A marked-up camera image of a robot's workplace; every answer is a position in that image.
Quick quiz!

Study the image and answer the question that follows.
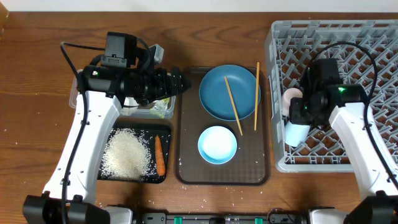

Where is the orange carrot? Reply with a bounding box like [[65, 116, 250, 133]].
[[155, 135, 166, 176]]

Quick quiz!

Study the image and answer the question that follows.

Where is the pile of white rice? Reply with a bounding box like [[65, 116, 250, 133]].
[[99, 128, 170, 182]]

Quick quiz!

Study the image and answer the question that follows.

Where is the pink cup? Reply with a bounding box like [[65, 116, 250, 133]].
[[282, 88, 303, 117]]

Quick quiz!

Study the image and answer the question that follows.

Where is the light blue cup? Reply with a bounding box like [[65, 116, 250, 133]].
[[285, 121, 310, 147]]

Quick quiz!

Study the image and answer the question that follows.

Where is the light blue bowl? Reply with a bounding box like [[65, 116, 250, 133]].
[[198, 126, 238, 165]]

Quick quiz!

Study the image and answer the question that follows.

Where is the wooden chopstick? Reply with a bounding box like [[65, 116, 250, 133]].
[[254, 62, 260, 131], [224, 77, 243, 136]]

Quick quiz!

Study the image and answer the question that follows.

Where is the clear plastic waste bin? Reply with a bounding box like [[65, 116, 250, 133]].
[[70, 80, 175, 122]]

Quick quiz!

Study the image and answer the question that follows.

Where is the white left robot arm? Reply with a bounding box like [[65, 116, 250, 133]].
[[22, 32, 191, 223]]

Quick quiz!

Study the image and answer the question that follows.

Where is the green snack wrapper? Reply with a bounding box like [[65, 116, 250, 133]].
[[150, 98, 170, 119]]

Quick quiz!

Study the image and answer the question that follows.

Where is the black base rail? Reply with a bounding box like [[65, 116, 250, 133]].
[[102, 203, 349, 224]]

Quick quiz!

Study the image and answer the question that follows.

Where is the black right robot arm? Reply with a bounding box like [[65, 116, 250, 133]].
[[289, 58, 397, 224]]

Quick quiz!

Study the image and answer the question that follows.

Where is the brown serving tray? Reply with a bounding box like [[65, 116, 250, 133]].
[[175, 67, 271, 185]]

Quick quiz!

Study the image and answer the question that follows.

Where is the dark blue plate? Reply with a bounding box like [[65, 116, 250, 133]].
[[199, 65, 256, 121]]

